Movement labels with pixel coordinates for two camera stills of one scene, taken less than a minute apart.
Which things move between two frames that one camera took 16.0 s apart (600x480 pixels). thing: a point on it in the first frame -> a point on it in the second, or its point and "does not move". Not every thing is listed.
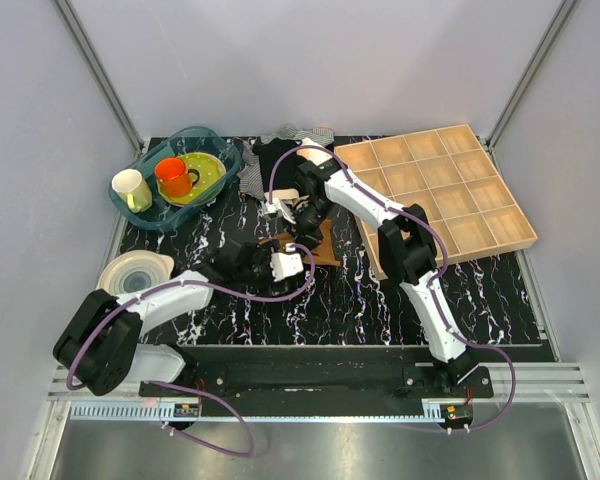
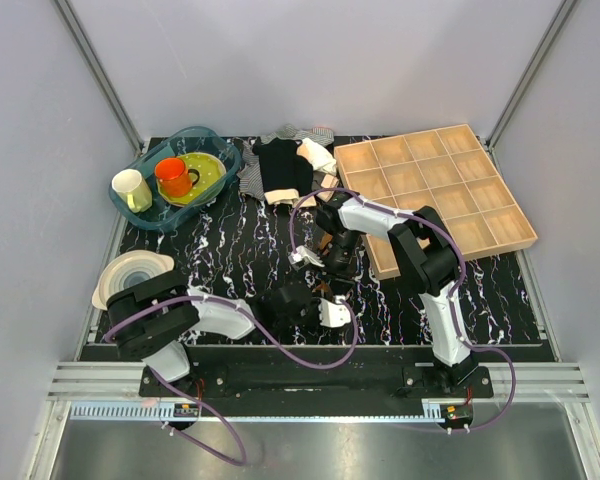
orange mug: x=174 y=178 does not move
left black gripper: x=264 y=253 -> x=316 y=320
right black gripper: x=306 y=236 -> x=342 y=276
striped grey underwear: x=250 y=181 does not move
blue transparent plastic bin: x=159 y=217 does not move
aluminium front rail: x=510 y=381 does not move
